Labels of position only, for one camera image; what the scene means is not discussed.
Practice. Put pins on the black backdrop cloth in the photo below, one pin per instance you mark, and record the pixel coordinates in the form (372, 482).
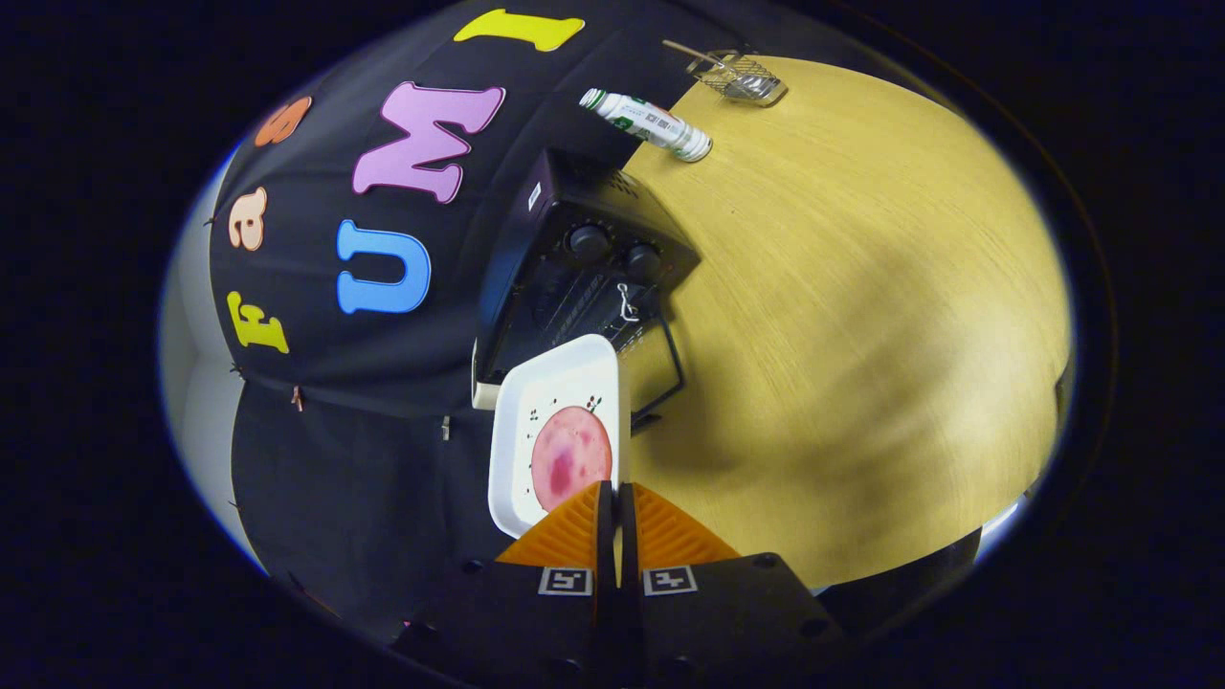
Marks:
(383, 478)

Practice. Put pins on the white green label bottle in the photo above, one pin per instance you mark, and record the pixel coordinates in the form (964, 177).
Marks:
(651, 122)

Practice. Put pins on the white square plate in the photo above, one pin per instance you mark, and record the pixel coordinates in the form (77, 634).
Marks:
(555, 373)

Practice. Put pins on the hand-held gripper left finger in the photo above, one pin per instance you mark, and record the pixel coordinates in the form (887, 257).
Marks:
(565, 612)

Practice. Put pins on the black toaster oven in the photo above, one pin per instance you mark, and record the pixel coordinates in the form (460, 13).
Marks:
(565, 201)

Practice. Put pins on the pink ham slice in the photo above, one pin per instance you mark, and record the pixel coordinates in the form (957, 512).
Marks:
(571, 455)

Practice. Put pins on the wooden stick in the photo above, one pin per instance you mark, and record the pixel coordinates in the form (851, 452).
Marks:
(684, 50)

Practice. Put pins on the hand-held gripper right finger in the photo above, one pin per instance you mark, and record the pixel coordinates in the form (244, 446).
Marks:
(689, 622)

